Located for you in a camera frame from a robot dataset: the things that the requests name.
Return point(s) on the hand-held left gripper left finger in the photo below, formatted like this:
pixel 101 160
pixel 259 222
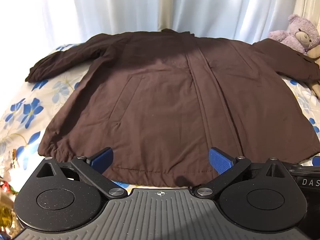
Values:
pixel 102 157

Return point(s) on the beige plush toy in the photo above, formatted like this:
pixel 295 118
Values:
pixel 315 53

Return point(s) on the blue floral bed sheet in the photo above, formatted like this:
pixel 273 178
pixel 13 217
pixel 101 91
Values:
pixel 25 110

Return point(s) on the white curtain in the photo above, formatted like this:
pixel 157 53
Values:
pixel 125 5

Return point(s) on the dark brown jacket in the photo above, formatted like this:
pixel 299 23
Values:
pixel 160 92

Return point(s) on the colourful clutter pile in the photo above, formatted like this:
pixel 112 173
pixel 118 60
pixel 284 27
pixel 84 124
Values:
pixel 6 192

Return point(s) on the purple teddy bear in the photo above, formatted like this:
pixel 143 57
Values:
pixel 297 32

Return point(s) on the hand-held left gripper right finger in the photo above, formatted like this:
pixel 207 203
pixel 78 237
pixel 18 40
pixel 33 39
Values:
pixel 220 159

